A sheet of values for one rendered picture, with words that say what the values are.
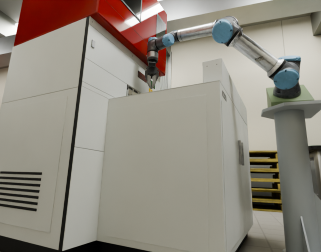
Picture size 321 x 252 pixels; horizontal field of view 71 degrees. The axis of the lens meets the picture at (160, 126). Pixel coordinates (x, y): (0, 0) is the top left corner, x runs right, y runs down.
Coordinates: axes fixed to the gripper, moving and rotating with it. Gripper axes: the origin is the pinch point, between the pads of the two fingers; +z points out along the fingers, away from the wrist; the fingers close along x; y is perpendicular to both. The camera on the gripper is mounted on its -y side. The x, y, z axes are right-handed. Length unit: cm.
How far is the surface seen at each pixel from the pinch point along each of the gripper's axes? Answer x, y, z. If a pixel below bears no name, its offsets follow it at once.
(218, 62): -32.3, -37.6, 2.1
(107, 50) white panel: 25.8, -16.9, -14.2
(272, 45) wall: -231, 257, -207
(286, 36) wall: -256, 248, -222
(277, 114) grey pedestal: -77, -7, 18
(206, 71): -27.3, -34.8, 5.6
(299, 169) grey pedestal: -82, -13, 50
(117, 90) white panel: 19.9, -6.4, 6.0
